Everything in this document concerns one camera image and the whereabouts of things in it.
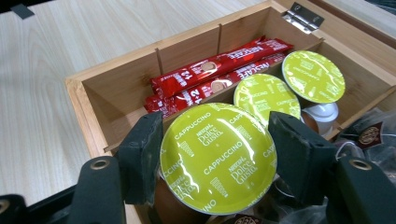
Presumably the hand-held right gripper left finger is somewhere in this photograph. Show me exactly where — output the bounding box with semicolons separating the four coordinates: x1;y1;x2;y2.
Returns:
66;111;164;224

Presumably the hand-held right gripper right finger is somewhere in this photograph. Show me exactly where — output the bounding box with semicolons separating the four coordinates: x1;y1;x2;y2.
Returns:
268;111;396;224

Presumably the wooden tea box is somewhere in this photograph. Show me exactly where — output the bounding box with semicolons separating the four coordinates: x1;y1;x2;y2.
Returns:
64;0;396;224

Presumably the green-lidded coffee capsule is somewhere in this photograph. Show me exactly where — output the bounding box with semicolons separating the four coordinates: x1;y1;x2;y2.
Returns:
233;73;320;134
153;102;278;223
281;49;347;138

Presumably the red coffee sachet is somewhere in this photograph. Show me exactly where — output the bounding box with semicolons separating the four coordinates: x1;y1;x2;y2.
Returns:
150;36;294;99
143;52;289;119

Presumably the grey tape piece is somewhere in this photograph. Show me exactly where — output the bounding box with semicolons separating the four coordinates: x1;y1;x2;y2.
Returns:
10;3;35;20

